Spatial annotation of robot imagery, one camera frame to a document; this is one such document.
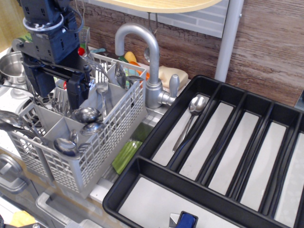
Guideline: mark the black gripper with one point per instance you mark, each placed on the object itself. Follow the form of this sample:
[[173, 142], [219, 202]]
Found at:
[[55, 54]]

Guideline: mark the small steel spoon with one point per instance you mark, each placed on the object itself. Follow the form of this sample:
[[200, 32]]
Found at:
[[73, 136]]

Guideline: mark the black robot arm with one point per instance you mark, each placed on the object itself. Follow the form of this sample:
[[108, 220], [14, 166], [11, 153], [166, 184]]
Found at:
[[50, 15]]

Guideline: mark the forks cluster basket left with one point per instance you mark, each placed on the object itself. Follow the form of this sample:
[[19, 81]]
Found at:
[[60, 102]]

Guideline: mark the large spoon basket middle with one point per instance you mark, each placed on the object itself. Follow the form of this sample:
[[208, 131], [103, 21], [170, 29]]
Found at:
[[86, 115]]

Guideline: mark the large spoon basket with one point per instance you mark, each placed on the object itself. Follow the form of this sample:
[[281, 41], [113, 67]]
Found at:
[[121, 77], [86, 115]]

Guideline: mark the steel fork in basket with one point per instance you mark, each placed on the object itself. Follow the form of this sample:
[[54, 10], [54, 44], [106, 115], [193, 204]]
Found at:
[[102, 85]]

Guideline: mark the spoon basket front middle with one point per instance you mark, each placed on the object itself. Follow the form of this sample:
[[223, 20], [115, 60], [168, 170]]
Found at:
[[92, 128]]

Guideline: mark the grey plastic cutlery basket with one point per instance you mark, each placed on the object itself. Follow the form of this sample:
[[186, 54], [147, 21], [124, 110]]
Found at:
[[79, 175]]

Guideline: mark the spoon basket front corner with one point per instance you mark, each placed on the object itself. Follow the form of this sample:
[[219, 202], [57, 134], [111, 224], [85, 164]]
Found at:
[[69, 149]]

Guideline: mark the serving spoon basket left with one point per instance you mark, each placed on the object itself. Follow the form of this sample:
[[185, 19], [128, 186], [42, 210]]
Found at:
[[17, 122]]

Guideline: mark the large spoon basket back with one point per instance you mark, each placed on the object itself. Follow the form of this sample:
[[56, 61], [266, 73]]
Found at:
[[121, 77]]

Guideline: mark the spoon in tray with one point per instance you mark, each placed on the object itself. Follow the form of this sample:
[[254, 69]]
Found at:
[[195, 108]]

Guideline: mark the blue object in tray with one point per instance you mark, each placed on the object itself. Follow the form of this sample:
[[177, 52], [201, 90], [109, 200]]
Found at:
[[182, 220]]

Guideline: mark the black cutlery tray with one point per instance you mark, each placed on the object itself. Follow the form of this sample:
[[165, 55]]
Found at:
[[240, 165]]

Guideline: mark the red toy pepper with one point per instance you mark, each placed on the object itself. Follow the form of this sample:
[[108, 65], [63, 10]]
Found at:
[[81, 51]]

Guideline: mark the steel pot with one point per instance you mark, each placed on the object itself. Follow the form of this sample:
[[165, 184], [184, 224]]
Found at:
[[12, 69]]

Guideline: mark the hanging metal grater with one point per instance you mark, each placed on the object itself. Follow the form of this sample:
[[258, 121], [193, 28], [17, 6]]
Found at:
[[84, 36]]

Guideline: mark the yellow toy vegetable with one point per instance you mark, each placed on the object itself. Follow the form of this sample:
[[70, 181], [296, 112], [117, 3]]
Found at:
[[130, 57]]

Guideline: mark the silver faucet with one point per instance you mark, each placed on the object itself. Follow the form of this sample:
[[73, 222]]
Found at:
[[155, 95]]

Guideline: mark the green sponge in sink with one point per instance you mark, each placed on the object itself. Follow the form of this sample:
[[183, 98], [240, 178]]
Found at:
[[125, 155]]

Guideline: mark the wooden shelf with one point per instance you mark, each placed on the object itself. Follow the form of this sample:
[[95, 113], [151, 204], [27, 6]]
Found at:
[[163, 6]]

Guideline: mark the white metal post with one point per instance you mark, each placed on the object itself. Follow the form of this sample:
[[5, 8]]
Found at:
[[233, 17]]

